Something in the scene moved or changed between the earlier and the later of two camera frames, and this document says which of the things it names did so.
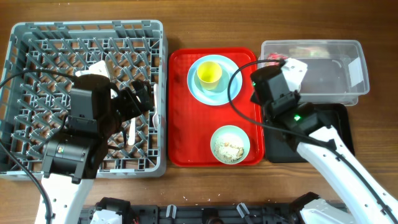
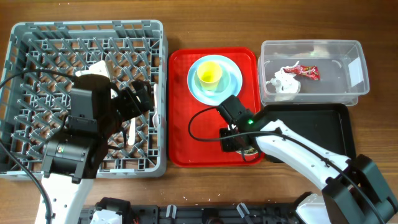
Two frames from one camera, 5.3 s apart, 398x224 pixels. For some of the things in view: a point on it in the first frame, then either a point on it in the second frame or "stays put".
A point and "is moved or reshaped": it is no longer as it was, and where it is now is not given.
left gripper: x=134 y=108 stays put
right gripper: x=295 y=95 → x=227 y=145
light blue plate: x=216 y=98 stays put
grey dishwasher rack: x=41 y=61 stays put
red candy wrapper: x=275 y=56 → x=310 y=71
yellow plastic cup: x=209 y=73 stays put
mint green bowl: x=230 y=145 is moved or reshaped
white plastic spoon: x=131 y=138 stays put
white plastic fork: x=155 y=120 stays put
